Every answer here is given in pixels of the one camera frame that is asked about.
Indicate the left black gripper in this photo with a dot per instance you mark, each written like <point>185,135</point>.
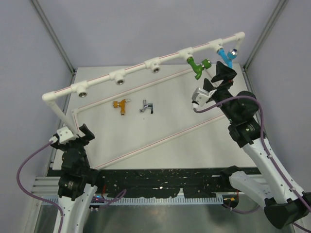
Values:
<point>89,136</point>

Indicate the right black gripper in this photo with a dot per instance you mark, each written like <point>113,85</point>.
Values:
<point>224,72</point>

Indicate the green water faucet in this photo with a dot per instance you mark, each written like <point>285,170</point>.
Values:
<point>198,69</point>

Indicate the white PVC pipe frame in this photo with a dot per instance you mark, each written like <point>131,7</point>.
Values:
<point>172,137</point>

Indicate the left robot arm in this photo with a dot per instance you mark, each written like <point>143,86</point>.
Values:
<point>77,181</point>

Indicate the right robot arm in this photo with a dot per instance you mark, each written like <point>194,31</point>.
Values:
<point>283,200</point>

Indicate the blue water faucet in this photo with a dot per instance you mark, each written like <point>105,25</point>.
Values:
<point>228,57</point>

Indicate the orange water faucet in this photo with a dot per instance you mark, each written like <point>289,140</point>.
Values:
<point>121,105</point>

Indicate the chrome water faucet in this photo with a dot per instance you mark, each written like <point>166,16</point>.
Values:
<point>146,106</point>

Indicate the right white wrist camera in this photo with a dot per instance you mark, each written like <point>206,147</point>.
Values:
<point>200,97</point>

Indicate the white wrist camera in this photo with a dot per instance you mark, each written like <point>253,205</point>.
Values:
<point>200,97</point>
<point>63,136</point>

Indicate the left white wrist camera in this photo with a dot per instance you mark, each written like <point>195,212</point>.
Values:
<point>63,136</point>

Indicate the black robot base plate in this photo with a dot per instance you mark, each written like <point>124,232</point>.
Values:
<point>165,183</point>

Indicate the white slotted cable duct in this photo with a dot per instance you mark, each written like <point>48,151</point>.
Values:
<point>179,200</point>

